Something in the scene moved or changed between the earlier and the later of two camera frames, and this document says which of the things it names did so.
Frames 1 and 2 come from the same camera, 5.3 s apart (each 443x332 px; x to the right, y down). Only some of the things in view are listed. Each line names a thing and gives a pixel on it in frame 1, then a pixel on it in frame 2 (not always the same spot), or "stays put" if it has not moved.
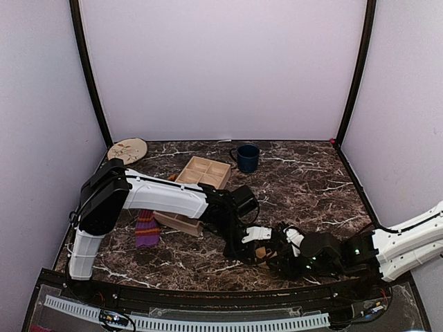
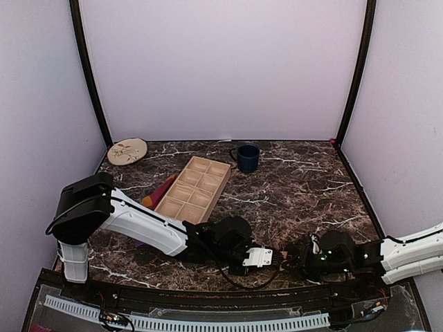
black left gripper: [240, 252] -> [240, 268]
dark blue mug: [247, 157] stays put
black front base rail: [80, 286] stays put
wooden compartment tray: [197, 171] stays put
